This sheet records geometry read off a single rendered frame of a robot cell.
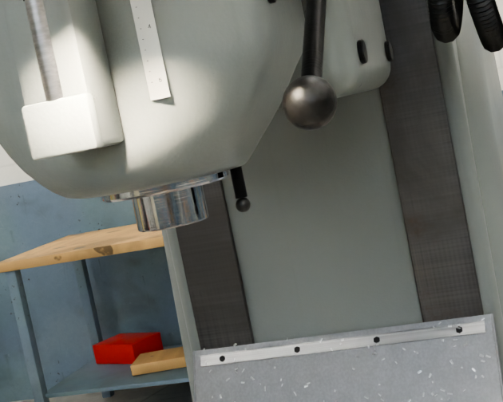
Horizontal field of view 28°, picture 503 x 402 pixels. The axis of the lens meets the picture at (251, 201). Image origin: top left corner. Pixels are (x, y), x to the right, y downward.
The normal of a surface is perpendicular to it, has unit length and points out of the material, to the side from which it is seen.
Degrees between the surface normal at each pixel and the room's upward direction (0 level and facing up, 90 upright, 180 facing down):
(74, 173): 115
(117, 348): 90
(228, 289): 90
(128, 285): 90
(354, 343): 63
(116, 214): 90
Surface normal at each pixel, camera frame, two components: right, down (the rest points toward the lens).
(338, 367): -0.33, -0.32
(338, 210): -0.28, 0.15
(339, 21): 0.47, -0.01
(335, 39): 0.18, 0.06
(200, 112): 0.42, 0.32
